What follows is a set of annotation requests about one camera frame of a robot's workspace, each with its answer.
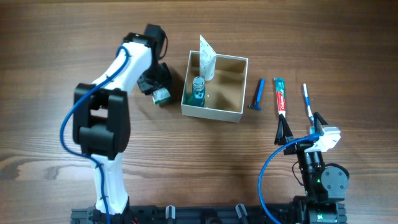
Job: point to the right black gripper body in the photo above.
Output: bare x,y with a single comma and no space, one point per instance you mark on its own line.
308,162

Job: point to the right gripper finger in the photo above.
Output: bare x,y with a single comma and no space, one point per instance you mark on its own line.
319,122
283,134

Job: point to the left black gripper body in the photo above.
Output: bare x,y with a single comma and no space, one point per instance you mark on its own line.
157,76

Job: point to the green white soap packet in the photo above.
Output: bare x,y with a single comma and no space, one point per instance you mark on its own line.
161,96

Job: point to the teal mouthwash bottle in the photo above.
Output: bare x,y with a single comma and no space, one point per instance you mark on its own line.
197,96

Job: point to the white leaf-print lotion tube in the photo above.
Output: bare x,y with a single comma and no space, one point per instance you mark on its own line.
207,60

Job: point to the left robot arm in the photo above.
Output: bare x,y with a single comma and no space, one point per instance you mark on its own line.
101,120

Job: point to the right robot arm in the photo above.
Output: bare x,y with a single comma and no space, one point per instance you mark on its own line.
324,184

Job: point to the blue white toothbrush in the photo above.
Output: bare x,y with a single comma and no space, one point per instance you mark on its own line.
307,102

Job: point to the blue disposable razor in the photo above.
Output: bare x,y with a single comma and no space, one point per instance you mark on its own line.
258,96

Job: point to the red green toothpaste tube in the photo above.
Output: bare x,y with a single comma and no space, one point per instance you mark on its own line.
280,94

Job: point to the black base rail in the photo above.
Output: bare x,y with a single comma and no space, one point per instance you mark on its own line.
205,214

